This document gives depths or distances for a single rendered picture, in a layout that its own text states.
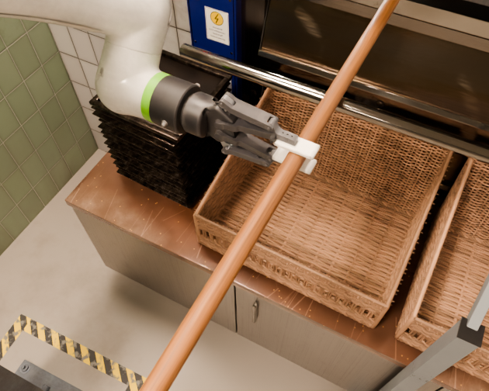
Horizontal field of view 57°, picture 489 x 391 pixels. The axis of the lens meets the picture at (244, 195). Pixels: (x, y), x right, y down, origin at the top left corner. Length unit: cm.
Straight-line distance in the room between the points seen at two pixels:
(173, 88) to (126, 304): 129
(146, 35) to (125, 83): 9
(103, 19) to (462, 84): 85
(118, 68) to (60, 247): 142
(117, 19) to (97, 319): 139
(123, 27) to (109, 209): 78
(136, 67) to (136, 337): 127
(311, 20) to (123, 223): 79
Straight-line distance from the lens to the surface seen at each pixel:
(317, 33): 128
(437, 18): 117
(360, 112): 87
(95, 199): 151
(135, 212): 145
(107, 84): 85
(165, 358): 59
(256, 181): 146
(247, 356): 183
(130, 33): 82
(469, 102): 127
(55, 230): 221
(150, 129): 119
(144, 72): 83
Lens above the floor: 176
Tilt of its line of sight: 55 degrees down
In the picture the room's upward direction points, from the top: straight up
